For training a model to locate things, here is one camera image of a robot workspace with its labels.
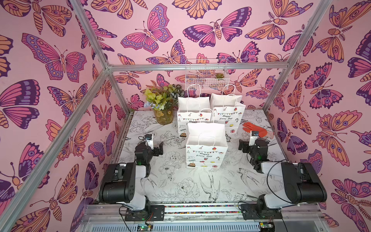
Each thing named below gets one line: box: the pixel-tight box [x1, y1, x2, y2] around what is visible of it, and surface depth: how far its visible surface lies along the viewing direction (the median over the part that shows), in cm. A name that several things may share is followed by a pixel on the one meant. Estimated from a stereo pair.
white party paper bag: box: [185, 122, 229, 169], surface depth 79 cm
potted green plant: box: [143, 84, 185, 125], surface depth 104 cm
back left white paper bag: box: [177, 83, 213, 139], surface depth 91 cm
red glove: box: [242, 121, 268, 138], surface depth 111 cm
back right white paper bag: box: [210, 83, 246, 134], surface depth 95 cm
